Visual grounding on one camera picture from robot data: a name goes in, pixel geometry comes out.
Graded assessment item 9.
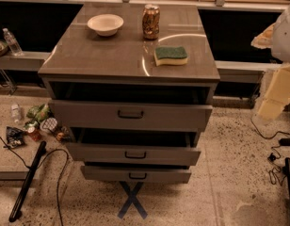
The orange patterned drink can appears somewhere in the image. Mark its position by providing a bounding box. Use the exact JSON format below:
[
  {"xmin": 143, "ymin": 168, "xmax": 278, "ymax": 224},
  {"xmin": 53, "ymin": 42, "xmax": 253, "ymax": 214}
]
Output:
[{"xmin": 142, "ymin": 4, "xmax": 160, "ymax": 40}]

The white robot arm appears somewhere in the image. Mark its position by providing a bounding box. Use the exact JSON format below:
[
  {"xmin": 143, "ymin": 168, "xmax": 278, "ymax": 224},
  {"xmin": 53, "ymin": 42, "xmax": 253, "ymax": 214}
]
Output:
[{"xmin": 250, "ymin": 7, "xmax": 290, "ymax": 121}]

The red soda can on floor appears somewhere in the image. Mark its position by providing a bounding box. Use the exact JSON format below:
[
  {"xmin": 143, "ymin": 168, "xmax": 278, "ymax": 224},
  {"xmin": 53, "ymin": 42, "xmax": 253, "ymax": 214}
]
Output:
[{"xmin": 27, "ymin": 126, "xmax": 41, "ymax": 141}]

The grey three-drawer cabinet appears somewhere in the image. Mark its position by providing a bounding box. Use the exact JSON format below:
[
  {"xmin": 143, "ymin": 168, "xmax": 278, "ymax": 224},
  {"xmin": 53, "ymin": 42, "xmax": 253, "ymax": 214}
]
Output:
[{"xmin": 39, "ymin": 3, "xmax": 219, "ymax": 170}]

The green and yellow sponge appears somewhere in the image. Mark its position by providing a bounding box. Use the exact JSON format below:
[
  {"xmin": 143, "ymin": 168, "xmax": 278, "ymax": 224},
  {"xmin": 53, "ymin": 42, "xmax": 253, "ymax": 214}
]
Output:
[{"xmin": 154, "ymin": 46, "xmax": 188, "ymax": 66}]

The grey top drawer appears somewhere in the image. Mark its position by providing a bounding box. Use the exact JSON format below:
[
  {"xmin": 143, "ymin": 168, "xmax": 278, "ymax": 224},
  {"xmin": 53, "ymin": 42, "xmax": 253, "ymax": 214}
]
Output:
[{"xmin": 49, "ymin": 100, "xmax": 212, "ymax": 132}]

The grey drawer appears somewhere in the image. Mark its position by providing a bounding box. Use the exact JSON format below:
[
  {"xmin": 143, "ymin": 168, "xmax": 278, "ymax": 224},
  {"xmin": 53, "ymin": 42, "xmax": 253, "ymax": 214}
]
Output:
[
  {"xmin": 49, "ymin": 100, "xmax": 212, "ymax": 132},
  {"xmin": 66, "ymin": 143, "xmax": 201, "ymax": 166},
  {"xmin": 81, "ymin": 166, "xmax": 191, "ymax": 184}
]

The grey bottom drawer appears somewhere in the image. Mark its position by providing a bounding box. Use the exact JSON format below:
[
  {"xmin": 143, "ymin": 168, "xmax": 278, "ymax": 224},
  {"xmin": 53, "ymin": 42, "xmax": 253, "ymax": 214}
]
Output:
[{"xmin": 81, "ymin": 166, "xmax": 191, "ymax": 184}]

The grey middle drawer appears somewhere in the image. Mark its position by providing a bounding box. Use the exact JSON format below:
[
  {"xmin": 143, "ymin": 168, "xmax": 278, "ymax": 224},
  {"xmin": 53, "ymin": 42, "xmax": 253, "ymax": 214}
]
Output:
[{"xmin": 66, "ymin": 143, "xmax": 201, "ymax": 166}]

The brown snack item on floor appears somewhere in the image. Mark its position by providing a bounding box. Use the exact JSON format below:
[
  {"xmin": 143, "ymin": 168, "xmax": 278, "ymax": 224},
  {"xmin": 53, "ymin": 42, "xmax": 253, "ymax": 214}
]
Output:
[{"xmin": 56, "ymin": 127, "xmax": 71, "ymax": 142}]

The white ceramic bowl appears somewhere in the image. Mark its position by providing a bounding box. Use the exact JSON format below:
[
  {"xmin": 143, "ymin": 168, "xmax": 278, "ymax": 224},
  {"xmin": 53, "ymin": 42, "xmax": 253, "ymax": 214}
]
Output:
[{"xmin": 87, "ymin": 14, "xmax": 123, "ymax": 37}]

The blue tape cross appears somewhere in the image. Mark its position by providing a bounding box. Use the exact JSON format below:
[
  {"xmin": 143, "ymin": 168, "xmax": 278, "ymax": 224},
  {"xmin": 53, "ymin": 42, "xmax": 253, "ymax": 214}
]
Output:
[{"xmin": 118, "ymin": 182, "xmax": 148, "ymax": 219}]

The white patterned cup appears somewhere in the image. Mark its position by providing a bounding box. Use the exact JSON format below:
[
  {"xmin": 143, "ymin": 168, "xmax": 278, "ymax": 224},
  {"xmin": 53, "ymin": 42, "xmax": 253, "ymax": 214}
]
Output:
[{"xmin": 40, "ymin": 118, "xmax": 57, "ymax": 133}]

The green snack bag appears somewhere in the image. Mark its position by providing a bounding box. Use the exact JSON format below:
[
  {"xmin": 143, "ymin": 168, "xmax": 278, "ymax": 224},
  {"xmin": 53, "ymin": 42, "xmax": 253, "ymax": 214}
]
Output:
[{"xmin": 26, "ymin": 104, "xmax": 51, "ymax": 122}]

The black bar on floor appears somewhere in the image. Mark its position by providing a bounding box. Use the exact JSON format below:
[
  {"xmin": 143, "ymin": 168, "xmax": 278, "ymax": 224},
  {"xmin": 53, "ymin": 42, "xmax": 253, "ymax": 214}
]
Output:
[{"xmin": 8, "ymin": 141, "xmax": 46, "ymax": 222}]

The small plastic bottle on floor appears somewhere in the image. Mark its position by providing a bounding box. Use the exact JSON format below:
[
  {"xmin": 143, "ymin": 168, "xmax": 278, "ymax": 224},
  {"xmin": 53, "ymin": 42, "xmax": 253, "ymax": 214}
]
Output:
[{"xmin": 10, "ymin": 104, "xmax": 22, "ymax": 123}]

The dark chip bag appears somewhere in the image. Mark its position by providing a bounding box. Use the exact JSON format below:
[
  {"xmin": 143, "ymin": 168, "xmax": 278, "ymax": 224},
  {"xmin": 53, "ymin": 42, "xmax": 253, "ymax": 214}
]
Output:
[{"xmin": 6, "ymin": 126, "xmax": 24, "ymax": 148}]

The clear plastic water bottle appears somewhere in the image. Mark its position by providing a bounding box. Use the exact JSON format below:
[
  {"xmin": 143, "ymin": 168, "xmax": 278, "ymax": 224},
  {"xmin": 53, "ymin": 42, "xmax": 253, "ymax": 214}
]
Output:
[{"xmin": 3, "ymin": 28, "xmax": 23, "ymax": 56}]

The small bowl on ledge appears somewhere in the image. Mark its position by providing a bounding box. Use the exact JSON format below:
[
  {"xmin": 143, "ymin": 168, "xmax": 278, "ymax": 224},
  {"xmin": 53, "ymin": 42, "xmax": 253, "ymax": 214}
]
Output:
[{"xmin": 0, "ymin": 41, "xmax": 8, "ymax": 57}]

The black cable left floor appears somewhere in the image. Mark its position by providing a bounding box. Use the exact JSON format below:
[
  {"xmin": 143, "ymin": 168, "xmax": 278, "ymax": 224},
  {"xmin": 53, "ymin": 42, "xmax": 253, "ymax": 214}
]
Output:
[{"xmin": 0, "ymin": 129, "xmax": 71, "ymax": 226}]

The black cable floor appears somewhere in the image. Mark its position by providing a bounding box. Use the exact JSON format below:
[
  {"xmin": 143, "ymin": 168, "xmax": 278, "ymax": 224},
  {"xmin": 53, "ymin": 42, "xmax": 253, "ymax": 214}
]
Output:
[
  {"xmin": 0, "ymin": 129, "xmax": 71, "ymax": 226},
  {"xmin": 250, "ymin": 116, "xmax": 290, "ymax": 186}
]

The black cable right floor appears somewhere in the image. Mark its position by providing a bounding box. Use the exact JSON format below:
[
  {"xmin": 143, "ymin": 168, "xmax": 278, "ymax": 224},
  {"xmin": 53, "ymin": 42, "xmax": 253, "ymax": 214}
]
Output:
[{"xmin": 250, "ymin": 116, "xmax": 290, "ymax": 186}]

